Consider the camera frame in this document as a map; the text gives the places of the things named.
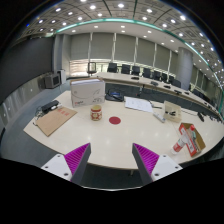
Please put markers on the clear red-capped water bottle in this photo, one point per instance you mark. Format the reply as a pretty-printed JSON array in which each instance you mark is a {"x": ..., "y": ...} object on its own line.
[{"x": 178, "y": 145}]

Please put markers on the group of round ceiling lights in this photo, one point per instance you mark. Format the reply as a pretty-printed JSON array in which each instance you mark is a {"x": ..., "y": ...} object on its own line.
[{"x": 121, "y": 5}]

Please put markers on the white paper ream box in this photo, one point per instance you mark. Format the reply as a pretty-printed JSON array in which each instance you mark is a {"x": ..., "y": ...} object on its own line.
[{"x": 87, "y": 92}]

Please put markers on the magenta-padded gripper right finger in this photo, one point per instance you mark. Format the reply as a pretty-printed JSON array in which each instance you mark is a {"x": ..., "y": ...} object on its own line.
[{"x": 146, "y": 159}]

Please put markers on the open red-sided cardboard box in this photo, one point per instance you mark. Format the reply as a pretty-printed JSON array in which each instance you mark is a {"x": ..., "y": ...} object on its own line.
[{"x": 196, "y": 141}]

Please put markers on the white printed paper sheet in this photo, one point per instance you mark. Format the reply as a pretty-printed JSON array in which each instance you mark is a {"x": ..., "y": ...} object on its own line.
[{"x": 138, "y": 104}]

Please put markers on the small beige carton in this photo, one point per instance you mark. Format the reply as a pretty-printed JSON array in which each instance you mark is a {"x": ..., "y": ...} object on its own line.
[{"x": 172, "y": 111}]

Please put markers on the row of black office chairs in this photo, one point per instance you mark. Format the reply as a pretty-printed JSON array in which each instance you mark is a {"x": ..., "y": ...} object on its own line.
[{"x": 136, "y": 70}]

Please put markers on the black power adapter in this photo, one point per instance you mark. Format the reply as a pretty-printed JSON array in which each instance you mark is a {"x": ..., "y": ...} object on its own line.
[{"x": 49, "y": 106}]

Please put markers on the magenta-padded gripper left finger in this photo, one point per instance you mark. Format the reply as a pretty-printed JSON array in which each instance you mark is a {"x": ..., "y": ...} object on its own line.
[{"x": 77, "y": 159}]

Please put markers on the red and cream mug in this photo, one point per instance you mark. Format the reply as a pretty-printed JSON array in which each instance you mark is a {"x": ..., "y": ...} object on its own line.
[{"x": 96, "y": 113}]

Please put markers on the black desk phone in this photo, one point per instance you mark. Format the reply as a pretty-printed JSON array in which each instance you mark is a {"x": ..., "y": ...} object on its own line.
[{"x": 114, "y": 95}]

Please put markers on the flat round red coaster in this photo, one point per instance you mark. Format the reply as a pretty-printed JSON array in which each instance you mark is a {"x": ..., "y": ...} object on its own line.
[{"x": 114, "y": 120}]

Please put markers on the long curved conference desk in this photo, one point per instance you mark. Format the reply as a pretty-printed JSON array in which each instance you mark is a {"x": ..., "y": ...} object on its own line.
[{"x": 126, "y": 80}]

